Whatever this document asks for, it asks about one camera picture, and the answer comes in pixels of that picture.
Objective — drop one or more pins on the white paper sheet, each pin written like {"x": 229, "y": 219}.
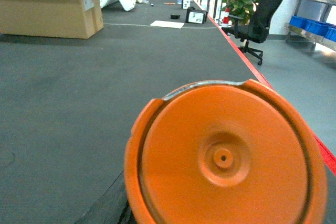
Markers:
{"x": 165, "y": 24}

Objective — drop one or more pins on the red conveyor side rail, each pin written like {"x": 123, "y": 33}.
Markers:
{"x": 303, "y": 80}

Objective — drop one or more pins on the orange cylindrical cap 4680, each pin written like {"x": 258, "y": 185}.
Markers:
{"x": 224, "y": 152}

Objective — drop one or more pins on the stainless steel shelf rack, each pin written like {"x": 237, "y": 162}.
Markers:
{"x": 313, "y": 21}

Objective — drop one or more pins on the large cardboard box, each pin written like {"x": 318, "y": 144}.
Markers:
{"x": 78, "y": 19}

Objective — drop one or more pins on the black office chair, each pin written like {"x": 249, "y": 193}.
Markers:
{"x": 258, "y": 28}

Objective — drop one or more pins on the small black tape roll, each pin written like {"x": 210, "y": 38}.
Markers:
{"x": 174, "y": 16}

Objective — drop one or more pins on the black framed picture display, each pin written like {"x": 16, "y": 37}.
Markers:
{"x": 196, "y": 16}

